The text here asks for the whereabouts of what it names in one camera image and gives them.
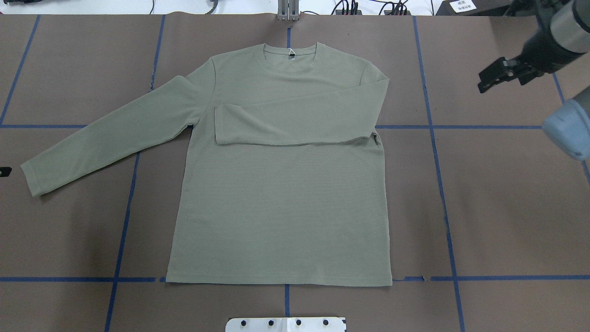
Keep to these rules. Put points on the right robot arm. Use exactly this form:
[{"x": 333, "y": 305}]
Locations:
[{"x": 569, "y": 23}]

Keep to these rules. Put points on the green long-sleeve shirt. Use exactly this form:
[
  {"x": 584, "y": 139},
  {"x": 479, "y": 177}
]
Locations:
[{"x": 284, "y": 179}]

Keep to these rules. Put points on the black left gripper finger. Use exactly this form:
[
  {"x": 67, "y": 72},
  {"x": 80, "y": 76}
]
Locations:
[{"x": 5, "y": 171}]

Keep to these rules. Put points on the aluminium frame post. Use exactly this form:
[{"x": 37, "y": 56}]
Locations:
[{"x": 288, "y": 10}]

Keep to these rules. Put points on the white central column base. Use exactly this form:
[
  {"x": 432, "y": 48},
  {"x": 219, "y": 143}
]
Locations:
[{"x": 287, "y": 324}]

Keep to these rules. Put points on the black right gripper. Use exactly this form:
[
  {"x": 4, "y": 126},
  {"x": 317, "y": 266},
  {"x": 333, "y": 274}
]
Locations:
[{"x": 540, "y": 54}]

